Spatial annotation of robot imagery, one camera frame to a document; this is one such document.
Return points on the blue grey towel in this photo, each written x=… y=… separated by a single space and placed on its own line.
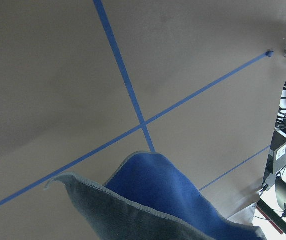
x=148 y=198

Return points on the black power adapter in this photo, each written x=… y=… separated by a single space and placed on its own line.
x=276 y=159

